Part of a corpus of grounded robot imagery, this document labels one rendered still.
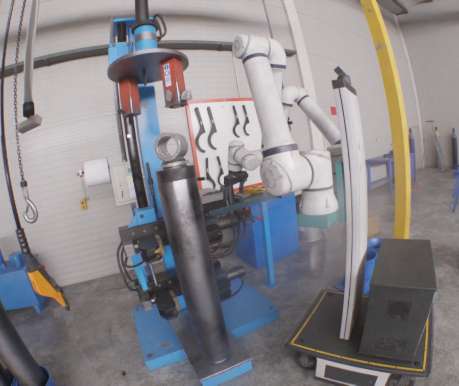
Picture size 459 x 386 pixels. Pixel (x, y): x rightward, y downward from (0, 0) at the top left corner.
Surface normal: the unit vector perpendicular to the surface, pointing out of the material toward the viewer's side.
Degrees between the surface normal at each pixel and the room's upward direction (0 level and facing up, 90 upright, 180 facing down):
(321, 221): 90
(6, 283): 90
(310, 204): 68
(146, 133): 90
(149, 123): 90
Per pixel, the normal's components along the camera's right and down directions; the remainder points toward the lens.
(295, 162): 0.42, -0.08
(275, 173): -0.81, 0.29
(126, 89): -0.32, 0.21
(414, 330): -0.63, 0.22
